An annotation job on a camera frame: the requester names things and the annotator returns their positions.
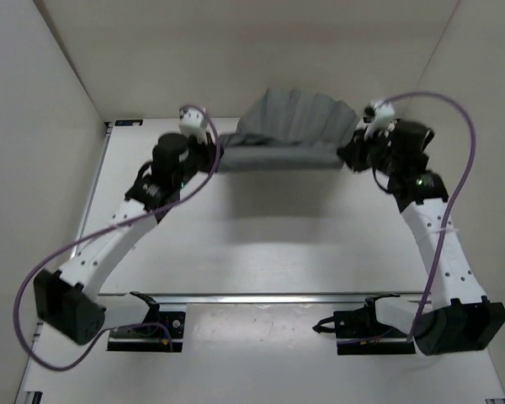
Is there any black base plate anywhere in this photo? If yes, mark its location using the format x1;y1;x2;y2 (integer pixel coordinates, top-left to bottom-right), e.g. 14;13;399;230
312;296;416;356
107;296;186;354

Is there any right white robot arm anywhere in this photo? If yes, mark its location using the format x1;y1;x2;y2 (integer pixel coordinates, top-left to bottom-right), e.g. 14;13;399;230
338;100;505;356

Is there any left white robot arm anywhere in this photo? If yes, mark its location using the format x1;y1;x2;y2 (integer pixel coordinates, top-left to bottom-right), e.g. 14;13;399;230
34;107;221;345

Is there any grey pleated skirt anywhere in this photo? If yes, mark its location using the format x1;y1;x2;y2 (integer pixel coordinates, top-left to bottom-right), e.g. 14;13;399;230
218;88;359;173

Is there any left blue corner label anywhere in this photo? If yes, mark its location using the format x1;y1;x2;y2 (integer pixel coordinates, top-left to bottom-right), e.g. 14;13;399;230
114;119;143;127

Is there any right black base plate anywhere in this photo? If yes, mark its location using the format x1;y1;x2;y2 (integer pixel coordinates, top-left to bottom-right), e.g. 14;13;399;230
312;296;416;356

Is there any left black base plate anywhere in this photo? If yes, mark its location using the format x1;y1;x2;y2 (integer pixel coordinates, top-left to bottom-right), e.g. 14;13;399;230
107;296;186;354

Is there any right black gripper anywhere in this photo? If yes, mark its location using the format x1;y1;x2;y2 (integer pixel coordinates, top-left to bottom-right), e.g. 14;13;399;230
338;125;399;177

